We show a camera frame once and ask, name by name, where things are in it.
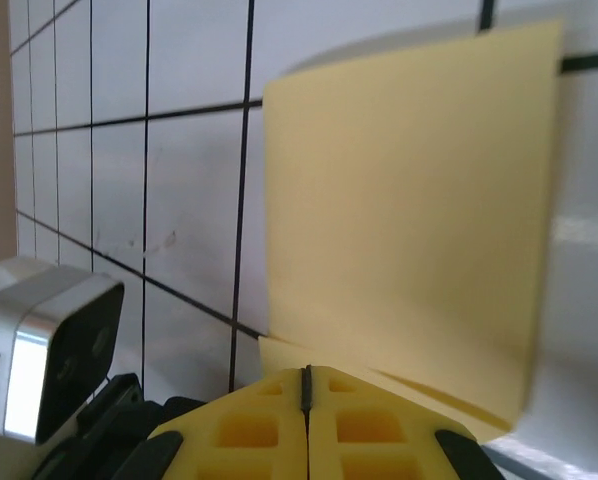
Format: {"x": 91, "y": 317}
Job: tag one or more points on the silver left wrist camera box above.
{"x": 39, "y": 320}

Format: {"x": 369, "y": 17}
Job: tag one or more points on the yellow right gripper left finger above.
{"x": 239, "y": 435}

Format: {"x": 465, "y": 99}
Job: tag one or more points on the yellow cloth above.
{"x": 404, "y": 200}

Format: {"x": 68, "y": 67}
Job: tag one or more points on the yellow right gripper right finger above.
{"x": 379, "y": 435}

